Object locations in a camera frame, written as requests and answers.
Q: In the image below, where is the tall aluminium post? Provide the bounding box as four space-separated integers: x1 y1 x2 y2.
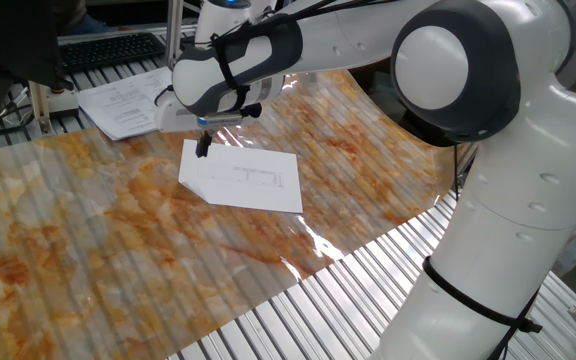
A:
164 0 184 69

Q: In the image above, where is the black monitor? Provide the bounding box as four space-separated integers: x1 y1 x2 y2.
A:
0 0 74 126

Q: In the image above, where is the black strap on arm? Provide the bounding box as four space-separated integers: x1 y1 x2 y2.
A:
421 255 544 360

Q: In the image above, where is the short aluminium post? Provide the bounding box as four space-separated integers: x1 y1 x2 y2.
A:
27 79 54 136

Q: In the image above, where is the black keyboard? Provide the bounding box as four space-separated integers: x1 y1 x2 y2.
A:
57 32 167 74

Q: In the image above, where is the white printed paper sheet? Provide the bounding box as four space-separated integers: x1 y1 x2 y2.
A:
177 138 304 215

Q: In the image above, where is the stack of printed papers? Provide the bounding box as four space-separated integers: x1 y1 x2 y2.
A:
76 66 174 141

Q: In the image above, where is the white button box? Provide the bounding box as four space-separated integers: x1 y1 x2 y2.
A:
45 87 80 119

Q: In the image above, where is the silver camera with blue caps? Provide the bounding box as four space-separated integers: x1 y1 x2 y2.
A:
196 102 263 129

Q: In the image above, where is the long black camera cable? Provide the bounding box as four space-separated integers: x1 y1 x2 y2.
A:
153 83 175 109

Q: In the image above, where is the orange marble pattern mat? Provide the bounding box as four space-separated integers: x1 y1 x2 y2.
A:
0 69 462 360

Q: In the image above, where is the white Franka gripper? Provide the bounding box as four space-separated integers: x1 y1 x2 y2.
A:
153 92 259 159

